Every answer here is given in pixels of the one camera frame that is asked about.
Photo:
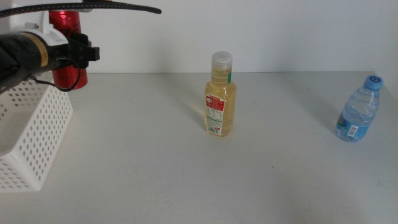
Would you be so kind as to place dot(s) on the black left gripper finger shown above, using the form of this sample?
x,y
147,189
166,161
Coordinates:
x,y
90,53

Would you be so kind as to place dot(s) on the red cola can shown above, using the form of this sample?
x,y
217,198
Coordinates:
x,y
65,21

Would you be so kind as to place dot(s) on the yellow tea bottle white cap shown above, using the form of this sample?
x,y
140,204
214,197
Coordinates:
x,y
220,102

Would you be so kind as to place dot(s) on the clear water bottle blue cap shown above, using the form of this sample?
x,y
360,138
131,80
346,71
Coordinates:
x,y
359,115

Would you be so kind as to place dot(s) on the white perforated plastic basket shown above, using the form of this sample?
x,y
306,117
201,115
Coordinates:
x,y
37,124

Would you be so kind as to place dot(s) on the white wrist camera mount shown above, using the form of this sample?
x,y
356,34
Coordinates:
x,y
53,35

